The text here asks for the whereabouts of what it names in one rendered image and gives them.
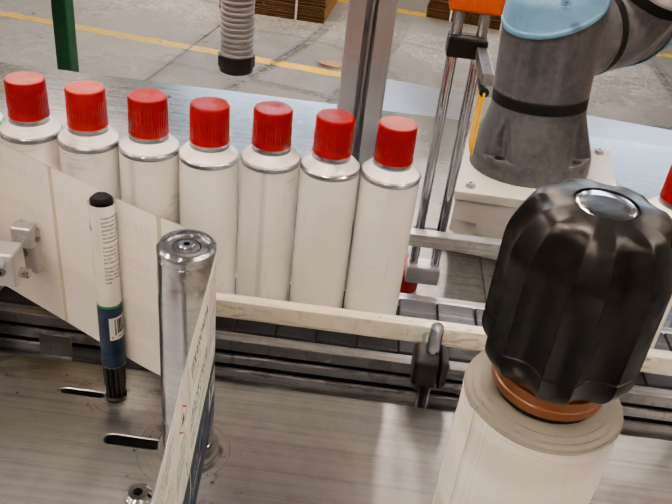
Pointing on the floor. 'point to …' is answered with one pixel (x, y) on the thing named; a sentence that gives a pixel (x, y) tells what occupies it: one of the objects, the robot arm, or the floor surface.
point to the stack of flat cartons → (296, 9)
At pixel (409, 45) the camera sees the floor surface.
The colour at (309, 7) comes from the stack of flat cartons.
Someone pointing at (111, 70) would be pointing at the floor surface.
